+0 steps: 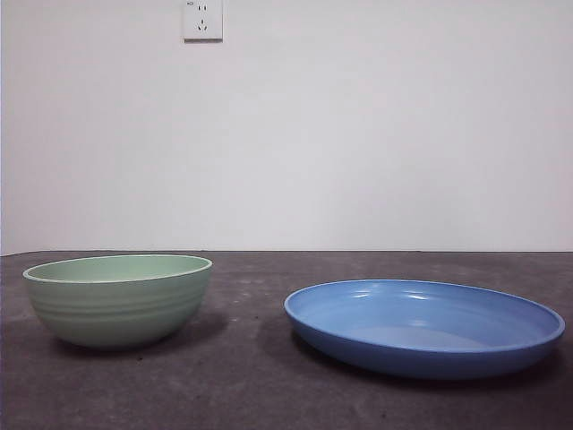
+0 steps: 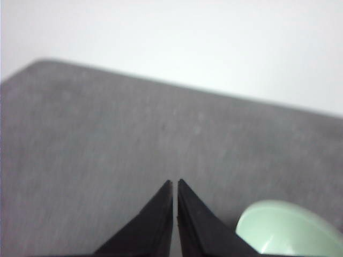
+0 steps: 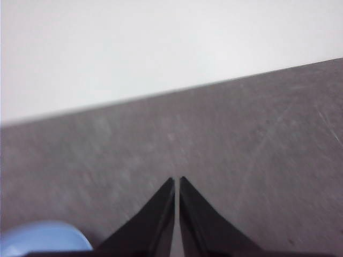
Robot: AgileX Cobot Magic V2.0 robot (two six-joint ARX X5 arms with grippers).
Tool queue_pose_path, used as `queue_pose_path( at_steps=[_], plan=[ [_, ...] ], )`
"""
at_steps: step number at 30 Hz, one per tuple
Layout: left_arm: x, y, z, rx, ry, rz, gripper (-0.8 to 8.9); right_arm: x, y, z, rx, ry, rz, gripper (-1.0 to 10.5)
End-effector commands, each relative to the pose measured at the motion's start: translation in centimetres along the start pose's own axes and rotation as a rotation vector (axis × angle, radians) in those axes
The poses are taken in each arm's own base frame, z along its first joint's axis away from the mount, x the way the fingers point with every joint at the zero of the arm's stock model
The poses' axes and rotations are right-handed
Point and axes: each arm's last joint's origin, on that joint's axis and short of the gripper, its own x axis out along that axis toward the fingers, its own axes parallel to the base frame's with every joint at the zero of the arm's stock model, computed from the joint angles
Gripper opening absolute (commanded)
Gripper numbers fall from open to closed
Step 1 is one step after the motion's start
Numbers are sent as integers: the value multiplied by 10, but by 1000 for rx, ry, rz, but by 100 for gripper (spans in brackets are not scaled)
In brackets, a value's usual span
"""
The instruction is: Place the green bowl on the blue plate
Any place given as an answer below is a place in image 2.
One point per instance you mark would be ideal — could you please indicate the green ribbed bowl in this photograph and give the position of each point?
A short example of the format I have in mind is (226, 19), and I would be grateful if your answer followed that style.
(289, 227)

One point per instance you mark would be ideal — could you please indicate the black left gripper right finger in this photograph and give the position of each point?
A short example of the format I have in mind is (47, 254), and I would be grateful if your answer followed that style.
(198, 230)

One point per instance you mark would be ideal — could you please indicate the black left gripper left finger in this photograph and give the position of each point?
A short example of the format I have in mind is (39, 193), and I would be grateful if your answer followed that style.
(152, 230)

